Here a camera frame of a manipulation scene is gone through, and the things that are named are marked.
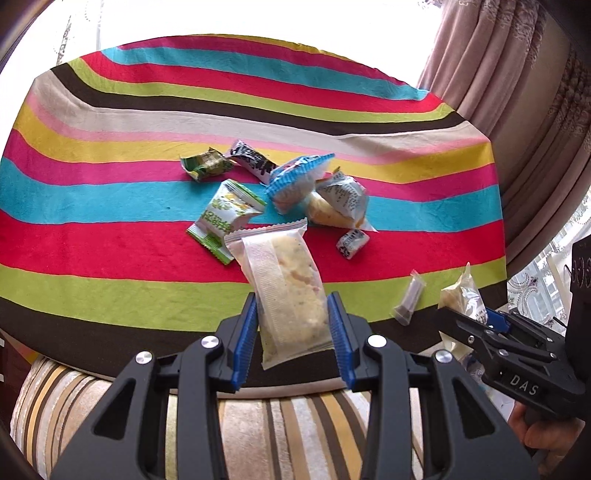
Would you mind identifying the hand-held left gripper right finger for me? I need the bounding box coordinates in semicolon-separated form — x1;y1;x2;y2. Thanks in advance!
326;292;539;480

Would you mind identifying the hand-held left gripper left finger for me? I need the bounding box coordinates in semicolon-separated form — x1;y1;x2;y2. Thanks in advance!
48;293;258;480

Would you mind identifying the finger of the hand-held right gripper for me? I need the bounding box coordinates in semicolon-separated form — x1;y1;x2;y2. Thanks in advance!
482;308;566;352
436;308;509;370

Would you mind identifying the small cake clear packet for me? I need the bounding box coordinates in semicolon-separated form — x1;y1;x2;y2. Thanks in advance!
436;262;491;365

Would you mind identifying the small clear packet dark stick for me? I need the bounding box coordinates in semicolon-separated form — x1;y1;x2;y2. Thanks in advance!
390;271;424;326

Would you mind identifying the small black-white candy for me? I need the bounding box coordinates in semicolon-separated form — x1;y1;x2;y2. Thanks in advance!
335;228;371;260

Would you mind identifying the green-white snack packet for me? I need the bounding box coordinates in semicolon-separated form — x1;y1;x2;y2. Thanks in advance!
186;179;267;266

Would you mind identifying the blue-edged grey snack packet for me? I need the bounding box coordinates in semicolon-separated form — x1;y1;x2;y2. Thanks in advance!
264;153;335;214

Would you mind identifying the dark green snack packet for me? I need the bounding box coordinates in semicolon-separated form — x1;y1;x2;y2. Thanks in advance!
179;147;234;183

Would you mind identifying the person's right hand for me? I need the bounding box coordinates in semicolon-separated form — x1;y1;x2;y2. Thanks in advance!
508;401;587;467

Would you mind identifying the embroidered lace curtain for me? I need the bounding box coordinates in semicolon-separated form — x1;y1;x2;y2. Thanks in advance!
505;194;591;333

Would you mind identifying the striped sofa towel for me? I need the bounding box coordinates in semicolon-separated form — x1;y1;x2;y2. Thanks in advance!
9;355;518;480

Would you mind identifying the colourful striped tablecloth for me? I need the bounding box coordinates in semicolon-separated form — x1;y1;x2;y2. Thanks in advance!
0;32;509;344

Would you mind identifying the beige patterned curtain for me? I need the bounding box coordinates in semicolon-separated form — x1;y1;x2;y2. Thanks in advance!
416;0;591;278

